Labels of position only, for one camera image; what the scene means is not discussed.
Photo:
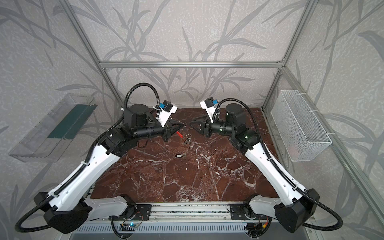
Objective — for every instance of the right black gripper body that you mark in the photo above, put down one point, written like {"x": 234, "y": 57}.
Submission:
{"x": 206, "y": 127}

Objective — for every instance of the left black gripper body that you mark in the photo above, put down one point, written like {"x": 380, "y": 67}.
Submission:
{"x": 165, "y": 130}

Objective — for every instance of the metal keyring plate red handle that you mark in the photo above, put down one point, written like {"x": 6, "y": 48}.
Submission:
{"x": 187, "y": 138}

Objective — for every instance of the key with black tag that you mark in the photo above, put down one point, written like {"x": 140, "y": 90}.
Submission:
{"x": 183, "y": 155}

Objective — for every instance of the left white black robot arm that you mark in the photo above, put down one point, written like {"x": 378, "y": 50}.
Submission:
{"x": 66, "y": 207}

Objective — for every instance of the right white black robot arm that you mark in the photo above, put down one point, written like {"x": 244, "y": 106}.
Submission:
{"x": 291, "y": 209}

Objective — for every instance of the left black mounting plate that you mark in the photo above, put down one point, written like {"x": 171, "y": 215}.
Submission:
{"x": 140, "y": 212}

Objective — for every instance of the black mounting plate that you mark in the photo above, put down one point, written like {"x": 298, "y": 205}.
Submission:
{"x": 240, "y": 212}
{"x": 140, "y": 212}

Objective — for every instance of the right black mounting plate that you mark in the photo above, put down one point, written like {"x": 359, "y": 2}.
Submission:
{"x": 240, "y": 212}

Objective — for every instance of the right wiring bundle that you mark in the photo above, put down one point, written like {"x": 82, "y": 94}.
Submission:
{"x": 258, "y": 226}

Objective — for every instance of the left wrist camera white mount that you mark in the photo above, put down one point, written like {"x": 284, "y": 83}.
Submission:
{"x": 165, "y": 110}

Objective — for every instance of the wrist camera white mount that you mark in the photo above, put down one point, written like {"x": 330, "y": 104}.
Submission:
{"x": 210, "y": 105}
{"x": 165, "y": 110}

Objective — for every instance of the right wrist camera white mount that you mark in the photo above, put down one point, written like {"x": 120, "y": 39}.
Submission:
{"x": 210, "y": 105}

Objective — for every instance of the white wire mesh basket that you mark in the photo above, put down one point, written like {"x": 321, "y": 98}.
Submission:
{"x": 303, "y": 135}

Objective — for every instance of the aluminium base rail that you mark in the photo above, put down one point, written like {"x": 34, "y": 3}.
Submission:
{"x": 192, "y": 211}

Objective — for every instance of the left circuit board with wires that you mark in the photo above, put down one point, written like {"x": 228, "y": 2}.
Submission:
{"x": 129, "y": 227}

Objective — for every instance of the clear plastic wall bin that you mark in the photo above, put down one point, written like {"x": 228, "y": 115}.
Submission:
{"x": 49, "y": 139}

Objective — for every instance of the aluminium frame profiles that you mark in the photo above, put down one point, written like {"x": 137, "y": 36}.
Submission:
{"x": 367, "y": 191}

